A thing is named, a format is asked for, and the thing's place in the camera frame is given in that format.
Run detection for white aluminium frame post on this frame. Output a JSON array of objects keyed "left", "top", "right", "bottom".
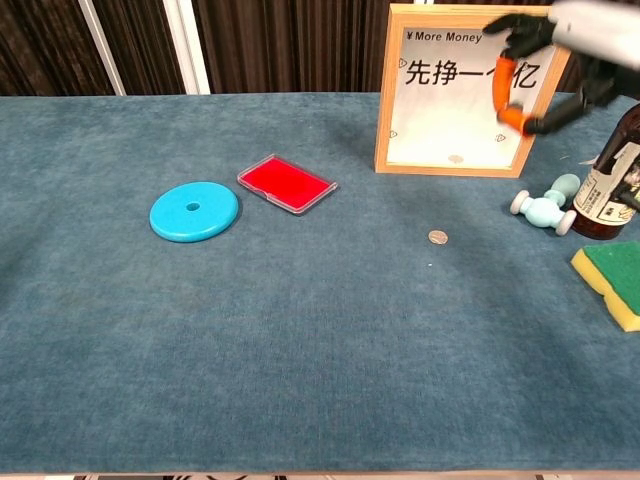
[{"left": 161, "top": 0, "right": 212, "bottom": 96}]

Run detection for green yellow sponge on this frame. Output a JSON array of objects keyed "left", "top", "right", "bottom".
[{"left": 571, "top": 241, "right": 640, "bottom": 333}]

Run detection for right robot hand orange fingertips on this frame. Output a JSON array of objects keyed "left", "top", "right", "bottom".
[{"left": 482, "top": 0, "right": 640, "bottom": 136}]

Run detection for wooden coin box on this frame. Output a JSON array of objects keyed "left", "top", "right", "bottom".
[{"left": 374, "top": 3, "right": 587, "bottom": 179}]

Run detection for dark glass bottle with label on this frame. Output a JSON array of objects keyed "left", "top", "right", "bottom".
[{"left": 569, "top": 102, "right": 640, "bottom": 240}]

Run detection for light blue toy dumbbell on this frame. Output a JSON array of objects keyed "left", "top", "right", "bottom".
[{"left": 508, "top": 172, "right": 582, "bottom": 237}]

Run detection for teal table cloth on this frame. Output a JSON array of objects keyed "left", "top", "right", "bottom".
[{"left": 0, "top": 92, "right": 640, "bottom": 476}]

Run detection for red card in clear case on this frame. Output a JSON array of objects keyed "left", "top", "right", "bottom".
[{"left": 236, "top": 153, "right": 340, "bottom": 217}]

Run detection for thin grey frame post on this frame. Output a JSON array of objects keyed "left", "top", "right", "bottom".
[{"left": 77, "top": 0, "right": 127, "bottom": 96}]

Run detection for black pleated curtain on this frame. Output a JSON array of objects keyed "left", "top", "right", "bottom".
[{"left": 0, "top": 0, "right": 640, "bottom": 99}]

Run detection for blue disc with hole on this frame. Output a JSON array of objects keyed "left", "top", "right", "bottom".
[{"left": 148, "top": 181, "right": 241, "bottom": 244}]

